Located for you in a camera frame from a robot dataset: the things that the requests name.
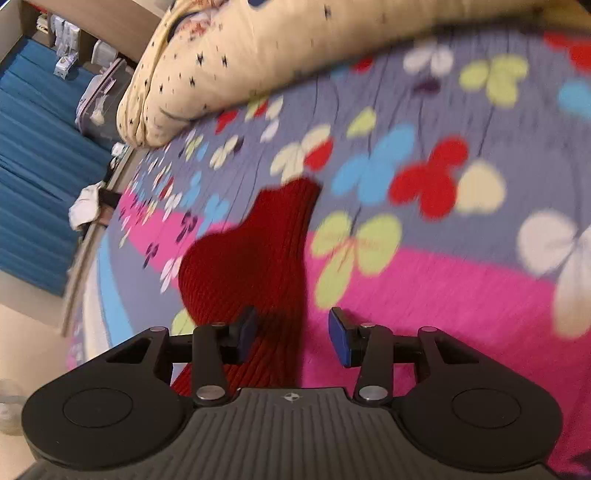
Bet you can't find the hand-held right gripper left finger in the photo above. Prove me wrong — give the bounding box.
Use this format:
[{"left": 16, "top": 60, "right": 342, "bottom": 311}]
[{"left": 105, "top": 305, "right": 258, "bottom": 408}]

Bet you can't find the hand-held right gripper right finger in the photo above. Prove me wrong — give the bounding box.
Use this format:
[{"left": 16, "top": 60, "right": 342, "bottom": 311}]
[{"left": 328, "top": 306, "right": 486, "bottom": 408}]

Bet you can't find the red knitted garment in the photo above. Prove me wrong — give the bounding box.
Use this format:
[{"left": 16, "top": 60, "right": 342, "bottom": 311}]
[{"left": 170, "top": 178, "right": 324, "bottom": 398}]

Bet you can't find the floral printed bedsheet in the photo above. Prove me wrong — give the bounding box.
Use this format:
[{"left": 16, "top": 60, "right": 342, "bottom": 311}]
[{"left": 64, "top": 18, "right": 591, "bottom": 480}]

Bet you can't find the window sill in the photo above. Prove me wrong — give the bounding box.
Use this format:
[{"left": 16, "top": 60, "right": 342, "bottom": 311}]
[{"left": 61, "top": 145, "right": 139, "bottom": 337}]

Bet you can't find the white crumpled cloth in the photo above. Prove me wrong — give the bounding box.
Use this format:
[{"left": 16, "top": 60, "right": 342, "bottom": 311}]
[{"left": 69, "top": 183, "right": 108, "bottom": 230}]

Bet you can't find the blue curtain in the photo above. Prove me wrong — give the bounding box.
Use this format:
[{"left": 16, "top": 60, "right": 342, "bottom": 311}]
[{"left": 0, "top": 39, "right": 117, "bottom": 295}]

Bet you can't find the clear plastic storage box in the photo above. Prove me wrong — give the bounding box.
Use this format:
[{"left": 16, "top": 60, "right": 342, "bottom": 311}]
[{"left": 75, "top": 58, "right": 136, "bottom": 145}]

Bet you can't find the yellow star printed pillow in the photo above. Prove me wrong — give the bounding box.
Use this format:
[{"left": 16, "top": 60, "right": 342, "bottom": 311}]
[{"left": 116, "top": 0, "right": 591, "bottom": 148}]

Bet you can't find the wooden shelf with boxes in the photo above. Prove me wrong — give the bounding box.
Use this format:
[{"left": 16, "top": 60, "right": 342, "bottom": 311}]
[{"left": 18, "top": 0, "right": 155, "bottom": 86}]

